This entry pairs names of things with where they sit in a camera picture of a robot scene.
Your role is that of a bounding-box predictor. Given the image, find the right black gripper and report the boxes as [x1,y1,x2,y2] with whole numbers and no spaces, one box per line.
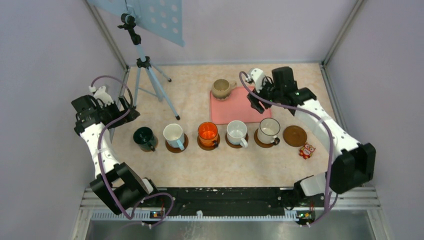
[247,76,283,114]

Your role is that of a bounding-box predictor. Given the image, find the white mug dark rim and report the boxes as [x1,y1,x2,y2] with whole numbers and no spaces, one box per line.
[257,117,281,146]

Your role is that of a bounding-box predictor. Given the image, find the dark green mug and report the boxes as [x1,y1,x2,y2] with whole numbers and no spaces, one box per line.
[133,126,159,148]

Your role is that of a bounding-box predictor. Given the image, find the dark wooden coaster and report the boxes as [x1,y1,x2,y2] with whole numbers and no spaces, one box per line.
[197,134,221,151]
[225,133,249,149]
[254,128,280,149]
[282,125,308,147]
[165,133,189,154]

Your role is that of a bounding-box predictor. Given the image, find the white mug front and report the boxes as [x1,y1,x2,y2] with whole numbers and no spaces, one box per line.
[226,120,248,148]

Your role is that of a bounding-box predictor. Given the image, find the light blue mug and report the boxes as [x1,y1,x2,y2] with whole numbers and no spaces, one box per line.
[163,123,185,151]

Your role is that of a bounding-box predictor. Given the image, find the orange glass mug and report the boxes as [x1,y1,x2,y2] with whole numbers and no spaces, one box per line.
[197,121,219,149]

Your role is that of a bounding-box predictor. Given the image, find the light wooden coaster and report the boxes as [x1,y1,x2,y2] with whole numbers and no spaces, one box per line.
[139,138,158,152]

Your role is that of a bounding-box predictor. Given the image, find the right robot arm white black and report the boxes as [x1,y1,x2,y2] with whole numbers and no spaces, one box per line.
[239,66,376,206]

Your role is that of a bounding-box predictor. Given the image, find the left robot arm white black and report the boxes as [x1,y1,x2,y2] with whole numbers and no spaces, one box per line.
[71,95,161,215]

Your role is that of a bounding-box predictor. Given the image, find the pink tray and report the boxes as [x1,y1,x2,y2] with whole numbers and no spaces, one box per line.
[209,86,272,125]

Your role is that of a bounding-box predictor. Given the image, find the blue tripod stand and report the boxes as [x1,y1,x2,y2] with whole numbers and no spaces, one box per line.
[117,13,181,121]

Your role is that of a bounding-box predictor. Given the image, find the beige mug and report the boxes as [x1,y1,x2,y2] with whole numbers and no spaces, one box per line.
[211,79,237,101]

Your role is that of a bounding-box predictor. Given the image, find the red owl figurine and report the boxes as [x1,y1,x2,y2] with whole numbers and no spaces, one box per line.
[299,142,316,160]

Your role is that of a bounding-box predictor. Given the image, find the blue perforated board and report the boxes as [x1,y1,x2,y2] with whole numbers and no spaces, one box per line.
[89,0,185,47]

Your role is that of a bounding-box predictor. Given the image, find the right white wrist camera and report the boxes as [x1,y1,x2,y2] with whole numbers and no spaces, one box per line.
[245,68,266,92]

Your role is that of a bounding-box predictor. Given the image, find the white cable duct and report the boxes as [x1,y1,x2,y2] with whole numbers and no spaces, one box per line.
[91,210,299,222]

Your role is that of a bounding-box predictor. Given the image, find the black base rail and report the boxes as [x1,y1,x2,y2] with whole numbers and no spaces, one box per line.
[129,186,327,218]

